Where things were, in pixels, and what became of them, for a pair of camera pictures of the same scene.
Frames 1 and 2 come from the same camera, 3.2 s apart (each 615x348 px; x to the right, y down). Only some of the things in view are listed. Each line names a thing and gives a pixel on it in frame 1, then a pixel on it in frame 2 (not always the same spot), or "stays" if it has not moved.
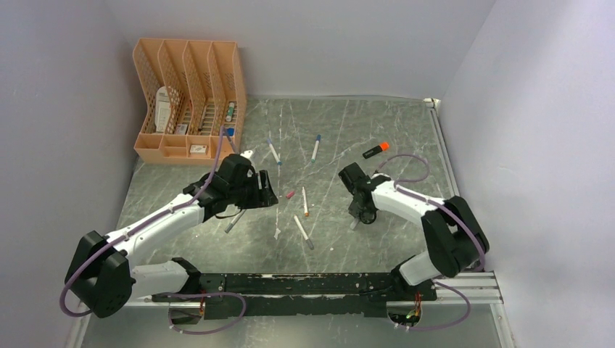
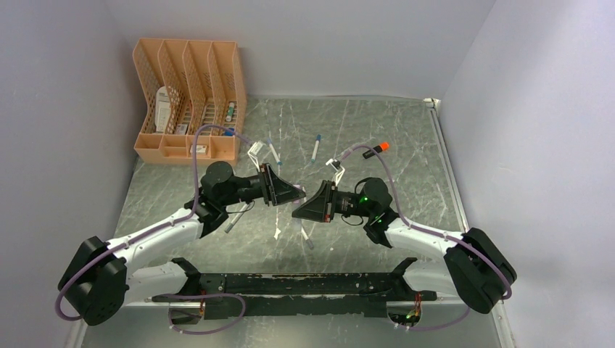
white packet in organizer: (162, 109) stays
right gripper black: (363, 217) -> (322, 206)
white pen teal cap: (318, 137) stays
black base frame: (232, 295) stays
